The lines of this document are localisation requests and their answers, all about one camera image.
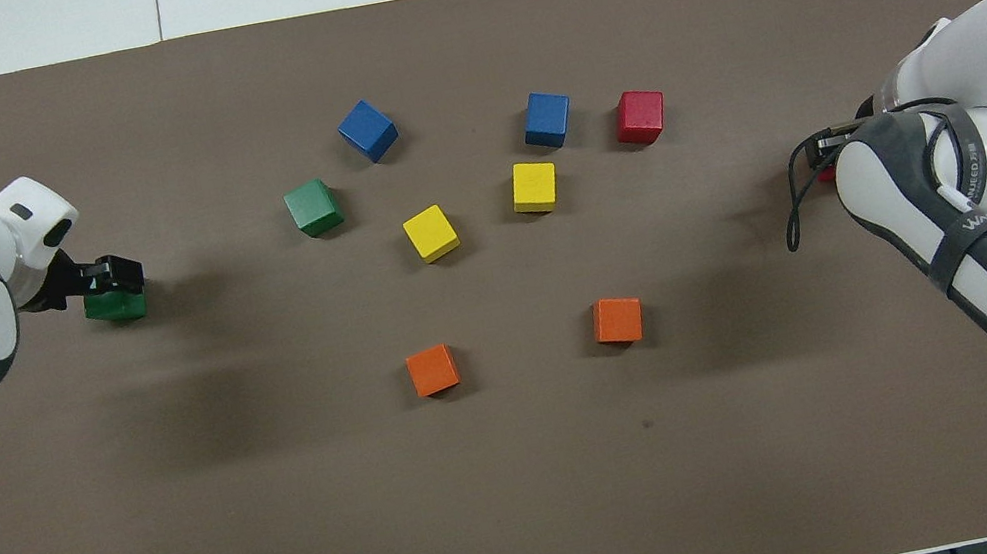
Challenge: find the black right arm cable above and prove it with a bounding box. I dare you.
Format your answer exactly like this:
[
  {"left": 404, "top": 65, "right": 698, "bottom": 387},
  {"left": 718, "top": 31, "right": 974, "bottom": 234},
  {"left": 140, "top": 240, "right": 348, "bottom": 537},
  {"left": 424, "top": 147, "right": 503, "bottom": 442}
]
[{"left": 765, "top": 91, "right": 982, "bottom": 254}]

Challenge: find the brown table mat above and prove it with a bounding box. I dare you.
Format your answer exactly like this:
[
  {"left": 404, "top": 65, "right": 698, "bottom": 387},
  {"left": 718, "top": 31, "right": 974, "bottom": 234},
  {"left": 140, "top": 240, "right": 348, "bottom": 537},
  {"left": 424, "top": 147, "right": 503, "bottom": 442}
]
[{"left": 0, "top": 0, "right": 987, "bottom": 554}]

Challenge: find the orange wooden block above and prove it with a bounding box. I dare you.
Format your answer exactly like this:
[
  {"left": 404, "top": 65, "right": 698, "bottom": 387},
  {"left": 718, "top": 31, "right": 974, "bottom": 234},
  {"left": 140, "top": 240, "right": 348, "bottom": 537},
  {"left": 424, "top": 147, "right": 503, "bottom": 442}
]
[
  {"left": 403, "top": 341, "right": 464, "bottom": 401},
  {"left": 588, "top": 292, "right": 649, "bottom": 350}
]

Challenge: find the yellow wooden block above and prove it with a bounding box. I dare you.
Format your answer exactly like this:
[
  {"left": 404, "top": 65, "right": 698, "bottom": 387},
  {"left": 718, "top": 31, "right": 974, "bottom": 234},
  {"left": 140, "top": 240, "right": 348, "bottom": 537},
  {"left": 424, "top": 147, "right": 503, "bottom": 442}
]
[
  {"left": 506, "top": 157, "right": 564, "bottom": 218},
  {"left": 400, "top": 201, "right": 465, "bottom": 267}
]

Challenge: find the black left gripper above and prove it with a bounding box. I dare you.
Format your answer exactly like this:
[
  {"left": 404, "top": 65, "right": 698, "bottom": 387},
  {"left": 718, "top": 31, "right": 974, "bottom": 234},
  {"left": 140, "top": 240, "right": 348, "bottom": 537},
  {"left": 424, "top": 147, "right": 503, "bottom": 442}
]
[{"left": 8, "top": 233, "right": 150, "bottom": 319}]

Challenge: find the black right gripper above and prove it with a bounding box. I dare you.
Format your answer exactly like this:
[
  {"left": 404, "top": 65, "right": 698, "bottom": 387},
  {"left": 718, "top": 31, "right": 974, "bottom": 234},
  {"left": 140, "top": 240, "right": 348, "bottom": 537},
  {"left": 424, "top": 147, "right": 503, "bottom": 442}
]
[{"left": 809, "top": 89, "right": 912, "bottom": 157}]

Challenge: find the green wooden block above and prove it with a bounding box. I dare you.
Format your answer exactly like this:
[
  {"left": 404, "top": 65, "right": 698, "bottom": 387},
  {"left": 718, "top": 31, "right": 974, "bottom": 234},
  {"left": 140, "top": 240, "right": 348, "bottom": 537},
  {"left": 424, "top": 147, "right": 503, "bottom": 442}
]
[
  {"left": 81, "top": 283, "right": 152, "bottom": 330},
  {"left": 280, "top": 175, "right": 348, "bottom": 243}
]

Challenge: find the blue wooden block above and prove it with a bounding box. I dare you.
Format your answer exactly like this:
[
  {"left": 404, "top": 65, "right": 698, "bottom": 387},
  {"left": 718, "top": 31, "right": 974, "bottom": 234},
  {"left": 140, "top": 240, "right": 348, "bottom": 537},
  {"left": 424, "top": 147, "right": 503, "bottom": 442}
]
[
  {"left": 516, "top": 86, "right": 579, "bottom": 154},
  {"left": 333, "top": 95, "right": 404, "bottom": 169}
]

